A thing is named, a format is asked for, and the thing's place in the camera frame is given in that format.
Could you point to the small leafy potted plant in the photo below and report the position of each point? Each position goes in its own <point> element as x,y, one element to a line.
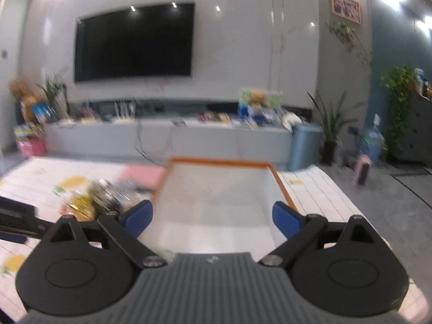
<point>54,91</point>

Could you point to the blue trash can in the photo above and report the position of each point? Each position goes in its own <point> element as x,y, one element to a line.
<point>303,148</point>

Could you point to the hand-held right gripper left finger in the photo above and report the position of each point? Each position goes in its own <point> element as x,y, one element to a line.
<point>139,216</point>

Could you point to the white round object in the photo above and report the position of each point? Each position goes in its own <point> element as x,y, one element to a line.
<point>291,121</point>

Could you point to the large water bottle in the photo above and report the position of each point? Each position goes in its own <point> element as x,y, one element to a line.
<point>370,141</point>

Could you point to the white router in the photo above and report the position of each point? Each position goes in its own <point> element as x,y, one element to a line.
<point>125,111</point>

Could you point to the dark grey drawer cabinet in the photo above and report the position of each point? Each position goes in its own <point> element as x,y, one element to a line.
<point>416,128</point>

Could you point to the grey television cabinet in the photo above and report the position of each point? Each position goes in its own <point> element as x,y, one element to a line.
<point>202,138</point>

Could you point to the shiny clear snack packet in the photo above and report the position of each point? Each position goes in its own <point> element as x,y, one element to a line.
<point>109,189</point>

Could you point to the trailing green plant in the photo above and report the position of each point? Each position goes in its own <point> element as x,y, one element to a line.
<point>398,84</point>

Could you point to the framed wall picture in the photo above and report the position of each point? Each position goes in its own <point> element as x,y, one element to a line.
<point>346,6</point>

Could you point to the large orange teddy bear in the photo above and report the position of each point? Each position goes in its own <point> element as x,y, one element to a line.
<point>21,89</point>

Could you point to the snack packets on cabinet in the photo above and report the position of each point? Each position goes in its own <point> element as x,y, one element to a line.
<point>216,117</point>

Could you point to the hanging vine plant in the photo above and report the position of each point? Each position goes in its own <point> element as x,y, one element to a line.
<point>347,35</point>

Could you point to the grey wall switch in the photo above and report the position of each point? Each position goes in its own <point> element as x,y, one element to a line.
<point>4,54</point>

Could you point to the white printed play mat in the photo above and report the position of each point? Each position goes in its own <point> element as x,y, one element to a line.
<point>37,175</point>

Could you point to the brown teddy bear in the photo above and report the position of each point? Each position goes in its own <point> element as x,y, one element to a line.
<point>257,99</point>

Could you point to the blue gift box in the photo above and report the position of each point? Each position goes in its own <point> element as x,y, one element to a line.
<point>248,113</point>

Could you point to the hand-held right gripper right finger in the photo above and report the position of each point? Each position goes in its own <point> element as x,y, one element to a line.
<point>286,220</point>

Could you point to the tall potted plant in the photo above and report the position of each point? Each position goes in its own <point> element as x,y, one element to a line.
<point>332,125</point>

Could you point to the black wall television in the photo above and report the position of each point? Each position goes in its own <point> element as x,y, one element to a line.
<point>135,42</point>

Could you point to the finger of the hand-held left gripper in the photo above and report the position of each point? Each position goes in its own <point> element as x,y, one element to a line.
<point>13,239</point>

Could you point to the pink mat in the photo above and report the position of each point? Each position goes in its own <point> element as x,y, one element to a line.
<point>141,175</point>

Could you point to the yellow snack packet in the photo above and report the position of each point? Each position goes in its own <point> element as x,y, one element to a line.
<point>80,206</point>

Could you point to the green picture card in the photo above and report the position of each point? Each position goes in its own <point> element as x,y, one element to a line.
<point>276,98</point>

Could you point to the pink basket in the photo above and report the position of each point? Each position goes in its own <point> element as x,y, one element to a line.
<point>31,146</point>

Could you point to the pink stool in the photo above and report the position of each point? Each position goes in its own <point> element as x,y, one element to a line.
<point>361,172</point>

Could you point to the blue white box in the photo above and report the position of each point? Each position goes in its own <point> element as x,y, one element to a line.
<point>41,112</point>

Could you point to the orange storage box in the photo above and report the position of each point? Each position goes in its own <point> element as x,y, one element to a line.
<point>219,202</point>

